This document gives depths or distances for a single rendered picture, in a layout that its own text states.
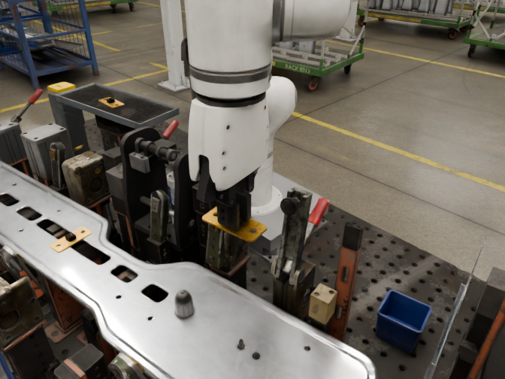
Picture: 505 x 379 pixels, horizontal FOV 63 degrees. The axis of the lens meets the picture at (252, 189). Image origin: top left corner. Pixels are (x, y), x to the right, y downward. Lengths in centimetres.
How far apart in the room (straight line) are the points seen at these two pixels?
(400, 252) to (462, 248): 132
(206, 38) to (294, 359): 50
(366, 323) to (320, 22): 90
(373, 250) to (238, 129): 101
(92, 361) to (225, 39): 55
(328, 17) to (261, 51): 7
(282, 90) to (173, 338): 72
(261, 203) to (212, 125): 93
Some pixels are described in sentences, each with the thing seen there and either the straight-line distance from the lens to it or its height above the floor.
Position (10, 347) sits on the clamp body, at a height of 93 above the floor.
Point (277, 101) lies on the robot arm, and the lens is 117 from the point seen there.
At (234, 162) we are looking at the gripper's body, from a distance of 45.
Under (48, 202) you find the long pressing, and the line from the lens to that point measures 114.
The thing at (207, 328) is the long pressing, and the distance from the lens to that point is 74.
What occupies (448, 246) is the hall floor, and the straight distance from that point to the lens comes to 269.
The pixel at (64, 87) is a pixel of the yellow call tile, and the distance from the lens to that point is 143.
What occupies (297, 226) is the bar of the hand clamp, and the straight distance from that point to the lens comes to 68.
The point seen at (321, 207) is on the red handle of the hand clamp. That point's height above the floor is 114.
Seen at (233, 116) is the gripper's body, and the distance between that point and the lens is 43.
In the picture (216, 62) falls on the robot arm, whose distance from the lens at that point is 40.
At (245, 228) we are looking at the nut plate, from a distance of 53.
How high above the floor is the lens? 158
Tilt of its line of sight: 32 degrees down
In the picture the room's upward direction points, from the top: straight up
